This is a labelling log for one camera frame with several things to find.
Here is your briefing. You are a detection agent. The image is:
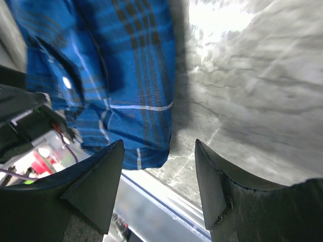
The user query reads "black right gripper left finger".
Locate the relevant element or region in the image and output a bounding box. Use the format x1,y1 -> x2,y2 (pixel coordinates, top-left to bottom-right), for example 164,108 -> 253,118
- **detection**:
1,140 -> 125,241

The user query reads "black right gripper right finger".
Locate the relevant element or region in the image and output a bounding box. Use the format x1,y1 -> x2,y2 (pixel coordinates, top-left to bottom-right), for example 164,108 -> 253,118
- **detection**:
195,140 -> 322,241

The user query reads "aluminium mounting rail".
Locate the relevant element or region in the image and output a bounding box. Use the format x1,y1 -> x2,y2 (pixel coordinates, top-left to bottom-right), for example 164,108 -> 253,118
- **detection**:
114,170 -> 211,241

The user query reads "blue plaid long sleeve shirt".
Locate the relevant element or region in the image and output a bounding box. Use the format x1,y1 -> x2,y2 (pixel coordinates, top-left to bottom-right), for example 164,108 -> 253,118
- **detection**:
7,0 -> 176,170

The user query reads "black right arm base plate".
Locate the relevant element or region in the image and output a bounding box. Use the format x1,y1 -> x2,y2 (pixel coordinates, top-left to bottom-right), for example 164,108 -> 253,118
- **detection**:
0,64 -> 76,164

